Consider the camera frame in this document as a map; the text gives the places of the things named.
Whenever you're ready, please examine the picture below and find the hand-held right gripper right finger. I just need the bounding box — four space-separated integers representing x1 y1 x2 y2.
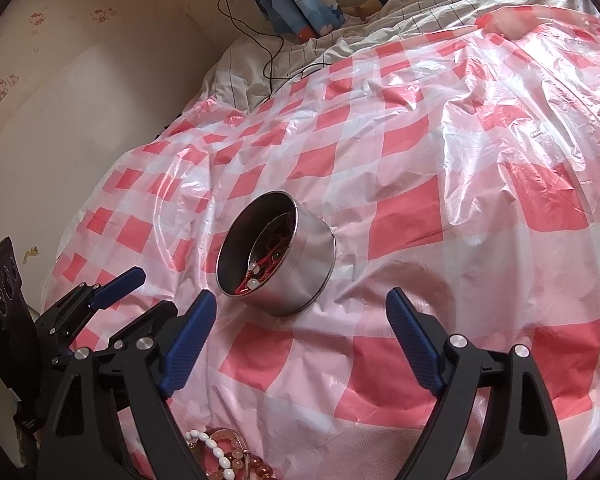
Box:
385 287 570 480

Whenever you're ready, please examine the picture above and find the pile of beaded bracelets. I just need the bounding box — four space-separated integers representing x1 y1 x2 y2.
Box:
200 427 277 480

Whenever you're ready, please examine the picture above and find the red checked plastic sheet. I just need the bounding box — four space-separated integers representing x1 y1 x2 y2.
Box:
42 7 600 480

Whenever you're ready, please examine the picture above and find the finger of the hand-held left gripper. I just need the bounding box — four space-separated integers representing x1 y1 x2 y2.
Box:
50 301 179 367
35 266 147 343

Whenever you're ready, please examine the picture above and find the white lined quilt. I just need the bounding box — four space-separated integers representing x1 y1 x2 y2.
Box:
200 0 600 111

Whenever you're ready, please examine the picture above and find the white bead bracelet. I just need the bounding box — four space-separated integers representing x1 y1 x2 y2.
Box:
184 429 237 480

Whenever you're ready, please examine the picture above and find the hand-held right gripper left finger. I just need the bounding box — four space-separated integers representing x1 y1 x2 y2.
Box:
39 290 218 480

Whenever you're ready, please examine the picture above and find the black charger cable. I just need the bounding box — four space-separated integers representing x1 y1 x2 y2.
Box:
217 0 337 84

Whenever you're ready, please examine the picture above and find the red bead necklace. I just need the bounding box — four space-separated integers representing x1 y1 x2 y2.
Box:
231 230 295 297

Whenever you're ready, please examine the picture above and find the round metal tin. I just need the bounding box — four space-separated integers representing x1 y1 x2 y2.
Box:
215 190 337 317

